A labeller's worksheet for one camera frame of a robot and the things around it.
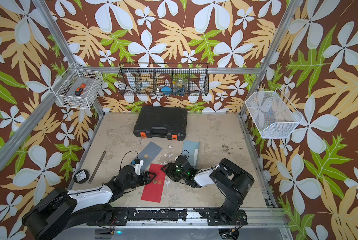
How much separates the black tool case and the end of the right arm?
251mm

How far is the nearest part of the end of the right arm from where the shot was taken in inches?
28.2

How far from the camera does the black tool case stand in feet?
3.38
